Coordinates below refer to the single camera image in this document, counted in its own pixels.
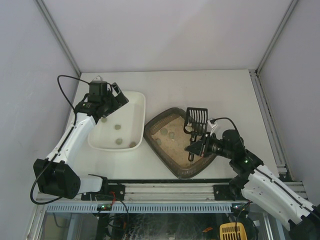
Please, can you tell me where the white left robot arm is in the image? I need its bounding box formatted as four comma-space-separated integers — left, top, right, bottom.
33, 80, 129, 199

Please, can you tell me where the yellow slotted scoop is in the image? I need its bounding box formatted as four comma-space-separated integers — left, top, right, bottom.
219, 222, 248, 240

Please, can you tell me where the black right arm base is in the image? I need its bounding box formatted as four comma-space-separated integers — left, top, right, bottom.
213, 184, 245, 201

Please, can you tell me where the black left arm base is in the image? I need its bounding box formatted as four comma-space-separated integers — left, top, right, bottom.
81, 184, 126, 201

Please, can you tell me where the white plastic tray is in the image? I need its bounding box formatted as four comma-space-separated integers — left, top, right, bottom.
87, 91, 146, 152

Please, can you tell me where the grey litter box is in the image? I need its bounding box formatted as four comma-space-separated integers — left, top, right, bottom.
143, 107, 217, 180

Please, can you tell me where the grey slotted cable duct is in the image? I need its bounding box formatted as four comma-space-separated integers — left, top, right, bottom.
45, 202, 233, 214

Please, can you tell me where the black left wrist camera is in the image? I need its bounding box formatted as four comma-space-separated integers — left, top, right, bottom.
89, 80, 108, 96

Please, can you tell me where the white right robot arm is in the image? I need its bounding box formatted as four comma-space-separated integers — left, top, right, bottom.
185, 130, 320, 240

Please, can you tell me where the black litter scoop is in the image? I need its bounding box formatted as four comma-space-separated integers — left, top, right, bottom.
183, 107, 208, 162

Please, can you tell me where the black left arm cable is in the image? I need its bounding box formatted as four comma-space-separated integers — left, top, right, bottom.
29, 74, 101, 205

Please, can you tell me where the aluminium frame rail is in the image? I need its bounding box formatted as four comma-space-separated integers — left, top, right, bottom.
36, 181, 309, 203

